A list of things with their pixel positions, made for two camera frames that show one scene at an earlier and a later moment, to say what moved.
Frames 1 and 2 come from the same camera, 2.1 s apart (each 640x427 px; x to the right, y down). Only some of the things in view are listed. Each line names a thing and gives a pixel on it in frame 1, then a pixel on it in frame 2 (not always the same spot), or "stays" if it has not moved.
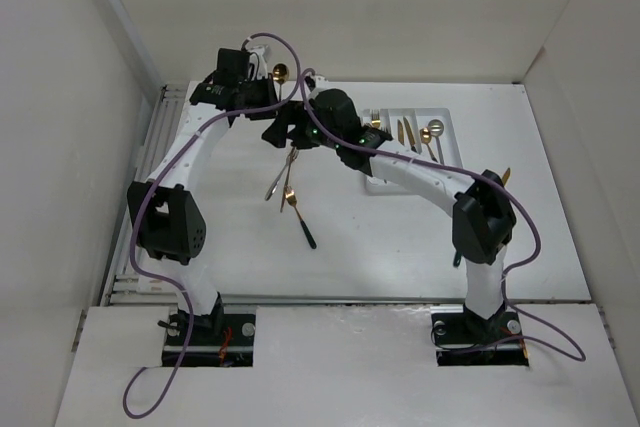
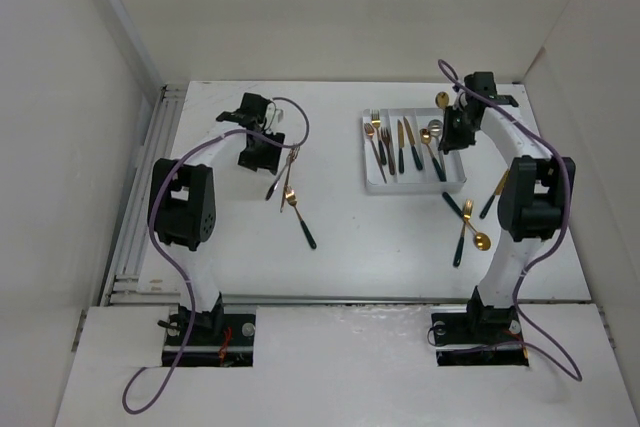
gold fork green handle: [375, 118] stays
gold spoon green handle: [426, 137] stays
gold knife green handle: [401, 136] stays
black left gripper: [267, 86] -> [267, 161]
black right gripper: [288, 114] -> [450, 140]
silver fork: [291, 158] stays
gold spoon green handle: [280, 75] -> [442, 99]
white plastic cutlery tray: [426, 134] stays
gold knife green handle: [410, 134] stays
